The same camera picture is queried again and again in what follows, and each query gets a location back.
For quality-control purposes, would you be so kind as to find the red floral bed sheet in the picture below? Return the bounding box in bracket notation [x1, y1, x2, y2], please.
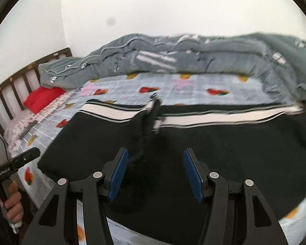
[4, 90, 75, 158]

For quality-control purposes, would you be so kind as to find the black pants white stripe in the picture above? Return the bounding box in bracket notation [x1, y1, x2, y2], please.
[38, 100, 306, 244]

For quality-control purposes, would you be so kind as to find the grey quilted comforter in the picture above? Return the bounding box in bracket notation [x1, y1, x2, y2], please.
[39, 33, 306, 102]

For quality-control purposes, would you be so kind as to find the light blue fruit-print blanket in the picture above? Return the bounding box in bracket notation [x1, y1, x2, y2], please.
[16, 72, 306, 244]

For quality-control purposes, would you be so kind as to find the dark wooden headboard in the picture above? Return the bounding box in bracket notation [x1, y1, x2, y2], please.
[0, 48, 72, 135]

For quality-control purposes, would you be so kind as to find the red pillow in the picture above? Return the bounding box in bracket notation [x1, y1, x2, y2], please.
[23, 86, 66, 114]

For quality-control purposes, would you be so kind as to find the person's left hand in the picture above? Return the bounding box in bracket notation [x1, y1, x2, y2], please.
[0, 180, 23, 223]

